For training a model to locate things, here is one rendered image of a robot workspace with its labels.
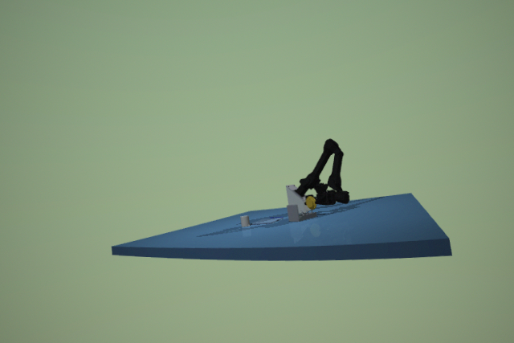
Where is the yellow plate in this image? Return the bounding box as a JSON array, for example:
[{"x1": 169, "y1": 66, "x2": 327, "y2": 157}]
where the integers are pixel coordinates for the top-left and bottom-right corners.
[{"x1": 305, "y1": 196, "x2": 316, "y2": 210}]

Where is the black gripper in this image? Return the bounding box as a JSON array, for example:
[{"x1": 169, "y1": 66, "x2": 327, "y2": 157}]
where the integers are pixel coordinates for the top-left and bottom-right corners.
[{"x1": 305, "y1": 192, "x2": 336, "y2": 206}]

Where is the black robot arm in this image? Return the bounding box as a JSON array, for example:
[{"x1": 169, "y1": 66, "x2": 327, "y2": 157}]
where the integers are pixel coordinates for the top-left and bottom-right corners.
[{"x1": 295, "y1": 139, "x2": 350, "y2": 204}]

